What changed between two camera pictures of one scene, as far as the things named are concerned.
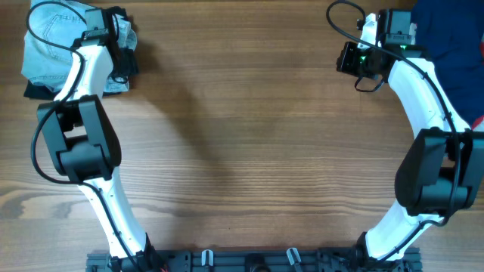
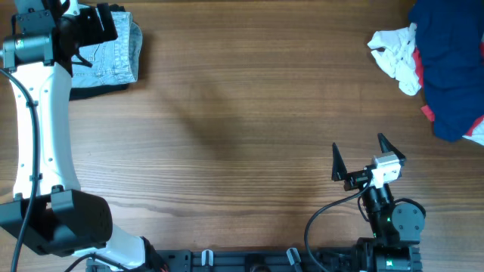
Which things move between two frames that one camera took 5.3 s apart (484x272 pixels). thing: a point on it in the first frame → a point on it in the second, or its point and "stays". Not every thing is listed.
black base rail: x=253 y=260 stays
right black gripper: x=344 y=62 → x=355 y=179
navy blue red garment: x=451 y=33 stays
